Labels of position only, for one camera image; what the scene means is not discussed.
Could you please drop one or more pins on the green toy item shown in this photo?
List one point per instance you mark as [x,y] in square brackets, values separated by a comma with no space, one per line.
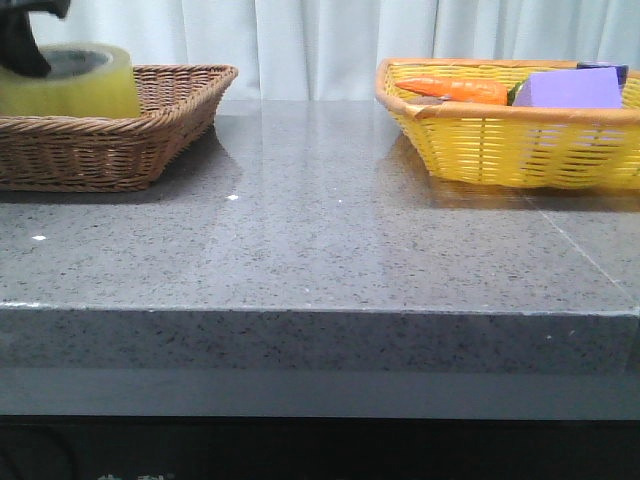
[514,92]

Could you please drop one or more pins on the yellow wicker basket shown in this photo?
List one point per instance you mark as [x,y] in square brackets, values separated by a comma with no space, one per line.
[514,146]

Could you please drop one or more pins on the brown wicker basket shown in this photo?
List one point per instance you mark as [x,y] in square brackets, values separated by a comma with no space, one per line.
[67,154]

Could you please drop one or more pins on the orange toy carrot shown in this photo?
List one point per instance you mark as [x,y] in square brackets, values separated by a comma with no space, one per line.
[457,89]

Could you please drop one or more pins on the brown toy piece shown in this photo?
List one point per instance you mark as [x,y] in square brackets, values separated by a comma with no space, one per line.
[426,100]

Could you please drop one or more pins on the dark blue capped bottle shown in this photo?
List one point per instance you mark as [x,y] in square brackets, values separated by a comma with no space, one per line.
[622,70]

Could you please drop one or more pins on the purple foam block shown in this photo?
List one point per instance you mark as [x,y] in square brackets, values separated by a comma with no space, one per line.
[571,88]

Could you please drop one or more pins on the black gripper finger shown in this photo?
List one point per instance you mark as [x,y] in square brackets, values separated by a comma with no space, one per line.
[19,51]

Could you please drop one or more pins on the white curtain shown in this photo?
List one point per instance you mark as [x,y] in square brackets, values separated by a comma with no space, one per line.
[329,50]

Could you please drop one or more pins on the yellow tape roll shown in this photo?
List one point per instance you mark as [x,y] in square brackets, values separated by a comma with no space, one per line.
[86,80]

